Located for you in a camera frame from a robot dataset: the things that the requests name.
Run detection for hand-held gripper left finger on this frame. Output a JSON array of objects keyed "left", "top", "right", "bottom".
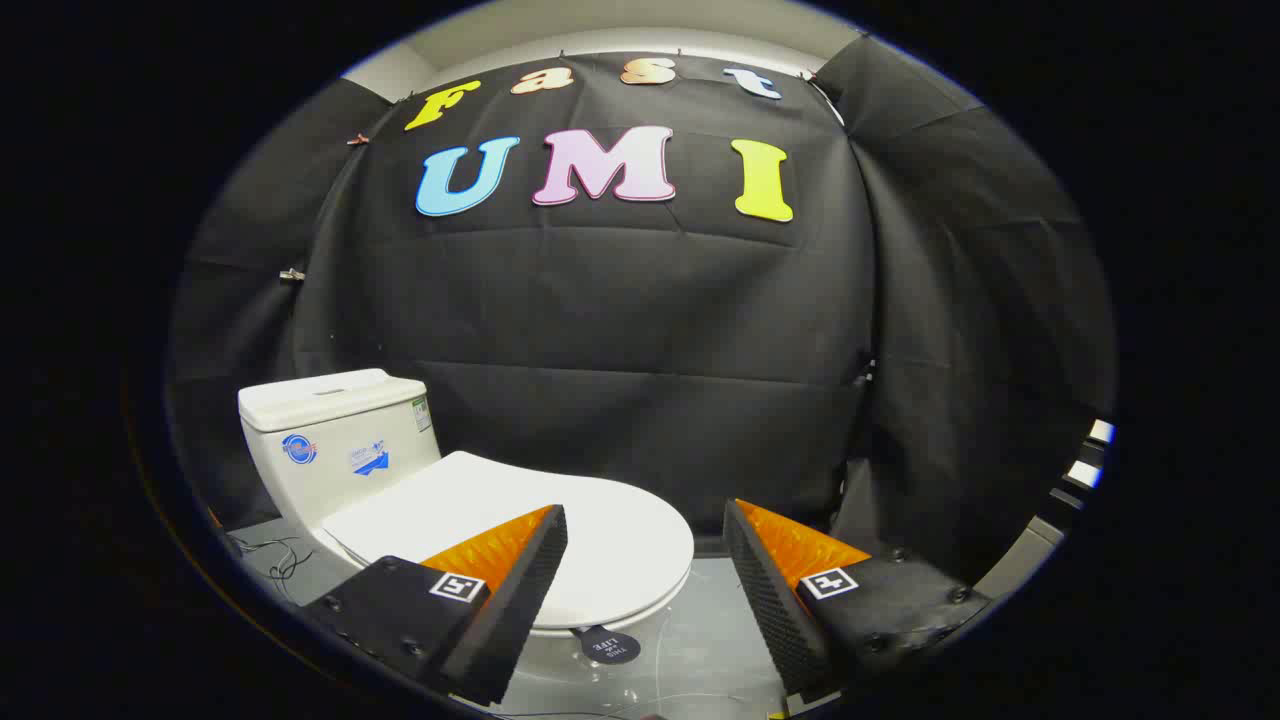
[{"left": 300, "top": 504, "right": 569, "bottom": 707}]

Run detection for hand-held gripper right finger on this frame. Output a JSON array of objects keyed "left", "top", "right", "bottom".
[{"left": 722, "top": 498, "right": 991, "bottom": 703}]

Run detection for white toilet lid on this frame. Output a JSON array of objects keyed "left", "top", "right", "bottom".
[{"left": 322, "top": 451, "right": 695, "bottom": 633}]

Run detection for black round lid handle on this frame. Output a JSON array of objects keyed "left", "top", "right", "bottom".
[{"left": 572, "top": 625, "right": 642, "bottom": 665}]

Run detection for white ceramic toilet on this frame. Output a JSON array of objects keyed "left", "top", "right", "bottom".
[{"left": 238, "top": 368, "right": 696, "bottom": 691}]

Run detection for black backdrop cloth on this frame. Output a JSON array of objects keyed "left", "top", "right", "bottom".
[{"left": 165, "top": 35, "right": 1116, "bottom": 586}]

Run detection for white slatted panel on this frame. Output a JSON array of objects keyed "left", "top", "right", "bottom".
[{"left": 1035, "top": 418, "right": 1116, "bottom": 526}]

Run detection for thin black floor cables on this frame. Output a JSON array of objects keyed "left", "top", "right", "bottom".
[{"left": 225, "top": 535, "right": 317, "bottom": 603}]

